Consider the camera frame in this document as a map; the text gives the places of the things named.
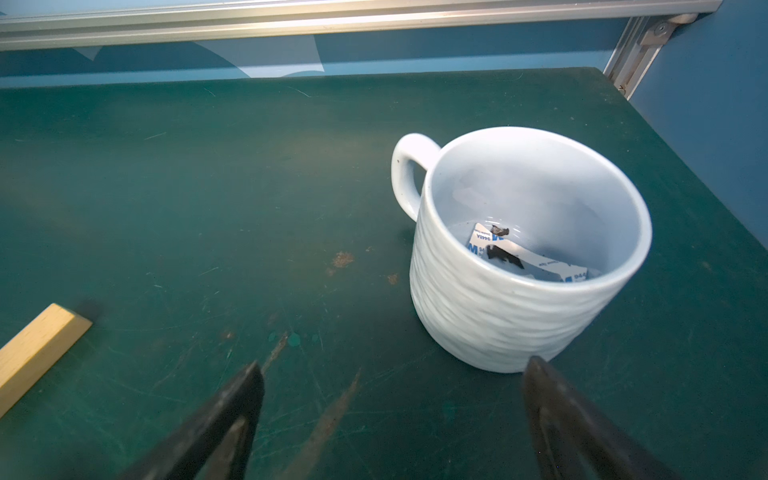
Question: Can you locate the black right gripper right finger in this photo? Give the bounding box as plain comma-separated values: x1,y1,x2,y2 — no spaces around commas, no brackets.
522,356,680,479

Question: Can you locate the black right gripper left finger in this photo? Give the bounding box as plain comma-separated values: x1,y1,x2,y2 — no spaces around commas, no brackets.
119,361,264,479

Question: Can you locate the wooden block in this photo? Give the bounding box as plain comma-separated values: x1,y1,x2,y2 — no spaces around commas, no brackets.
1,303,93,416

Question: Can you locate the paper scrap inside mug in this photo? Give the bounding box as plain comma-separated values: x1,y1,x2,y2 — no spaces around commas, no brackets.
466,223,589,283

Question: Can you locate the light blue ceramic mug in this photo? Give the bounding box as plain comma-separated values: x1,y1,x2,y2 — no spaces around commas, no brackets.
391,127,652,373

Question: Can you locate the aluminium right frame post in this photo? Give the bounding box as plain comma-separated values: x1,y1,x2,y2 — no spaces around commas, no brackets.
603,13,699,100

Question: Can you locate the aluminium back frame rail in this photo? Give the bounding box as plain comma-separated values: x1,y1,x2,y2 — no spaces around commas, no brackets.
1,1,720,51

